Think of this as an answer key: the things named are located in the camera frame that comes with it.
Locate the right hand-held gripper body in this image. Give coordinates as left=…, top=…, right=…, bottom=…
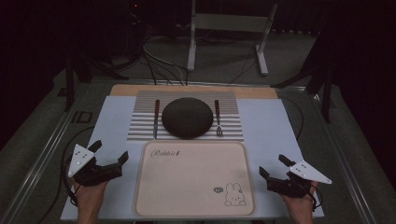
left=266, top=160, right=332, bottom=199

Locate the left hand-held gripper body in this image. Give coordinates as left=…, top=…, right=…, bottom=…
left=67, top=144, right=121, bottom=188

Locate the person's right hand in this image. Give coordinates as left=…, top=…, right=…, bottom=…
left=280, top=181, right=319, bottom=217

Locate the person's left hand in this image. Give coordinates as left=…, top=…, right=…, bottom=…
left=74, top=180, right=110, bottom=216

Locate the pale blue table sheet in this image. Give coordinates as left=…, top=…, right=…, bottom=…
left=60, top=94, right=325, bottom=222

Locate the striped placemat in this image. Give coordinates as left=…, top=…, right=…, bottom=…
left=126, top=90, right=245, bottom=142

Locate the beige rabbit print mat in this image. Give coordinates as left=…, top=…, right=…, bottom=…
left=133, top=140, right=257, bottom=218

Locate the black tripod stand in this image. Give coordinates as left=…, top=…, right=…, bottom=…
left=270, top=60, right=337, bottom=124
left=63, top=55, right=130, bottom=113

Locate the dark round plate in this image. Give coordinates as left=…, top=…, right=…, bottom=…
left=161, top=96, right=215, bottom=140

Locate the grey metal stand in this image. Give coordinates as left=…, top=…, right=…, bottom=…
left=186, top=0, right=279, bottom=77

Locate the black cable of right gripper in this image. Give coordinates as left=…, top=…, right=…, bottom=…
left=306, top=183, right=324, bottom=213

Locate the aluminium floor rail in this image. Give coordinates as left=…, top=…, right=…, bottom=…
left=0, top=78, right=94, bottom=224
left=306, top=91, right=379, bottom=224

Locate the thin black cable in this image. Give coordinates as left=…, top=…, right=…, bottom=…
left=279, top=96, right=305, bottom=142

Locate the knife with brown handle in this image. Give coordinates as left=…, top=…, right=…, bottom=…
left=152, top=99, right=161, bottom=140

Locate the fork with brown handle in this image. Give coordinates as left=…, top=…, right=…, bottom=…
left=214, top=99, right=224, bottom=138

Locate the bundle of floor cables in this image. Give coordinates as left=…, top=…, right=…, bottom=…
left=141, top=35, right=191, bottom=87

